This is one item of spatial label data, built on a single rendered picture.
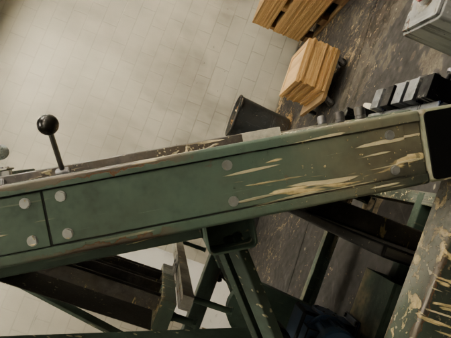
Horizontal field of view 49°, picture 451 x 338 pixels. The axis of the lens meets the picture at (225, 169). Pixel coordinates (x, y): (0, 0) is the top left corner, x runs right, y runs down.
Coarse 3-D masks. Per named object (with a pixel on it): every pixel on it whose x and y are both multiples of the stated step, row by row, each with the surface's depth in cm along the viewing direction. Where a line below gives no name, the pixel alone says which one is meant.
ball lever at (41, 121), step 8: (40, 120) 87; (48, 120) 87; (56, 120) 88; (40, 128) 87; (48, 128) 87; (56, 128) 88; (48, 136) 90; (56, 144) 91; (56, 152) 91; (56, 160) 92; (64, 168) 94
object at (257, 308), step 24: (240, 240) 82; (240, 264) 82; (240, 288) 157; (72, 312) 277; (264, 312) 82; (0, 336) 164; (24, 336) 164; (48, 336) 165; (72, 336) 166; (96, 336) 166; (120, 336) 167; (144, 336) 168; (168, 336) 169; (192, 336) 169; (216, 336) 170; (240, 336) 171; (264, 336) 83
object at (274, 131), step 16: (272, 128) 159; (192, 144) 156; (208, 144) 156; (224, 144) 157; (96, 160) 152; (112, 160) 153; (128, 160) 154; (0, 176) 149; (16, 176) 150; (32, 176) 150
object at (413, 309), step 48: (384, 192) 242; (432, 192) 201; (336, 240) 296; (384, 240) 123; (432, 240) 79; (384, 288) 190; (432, 288) 75; (288, 336) 171; (336, 336) 180; (384, 336) 184; (432, 336) 75
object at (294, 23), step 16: (272, 0) 562; (288, 0) 570; (304, 0) 541; (320, 0) 529; (336, 0) 525; (256, 16) 608; (272, 16) 595; (288, 16) 582; (304, 16) 570; (320, 16) 564; (288, 32) 620; (304, 32) 606
